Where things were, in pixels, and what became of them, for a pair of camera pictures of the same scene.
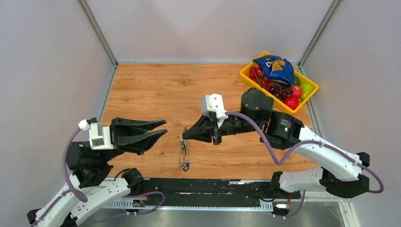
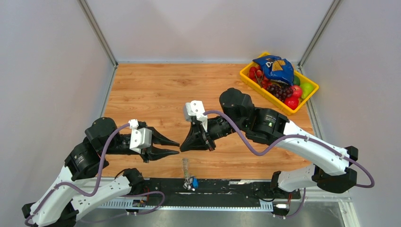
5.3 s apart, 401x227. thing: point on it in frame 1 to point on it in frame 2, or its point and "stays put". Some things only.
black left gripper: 121,127 to 154,153
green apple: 306,89 stays put
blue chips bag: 276,68 stays put
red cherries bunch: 256,74 stays put
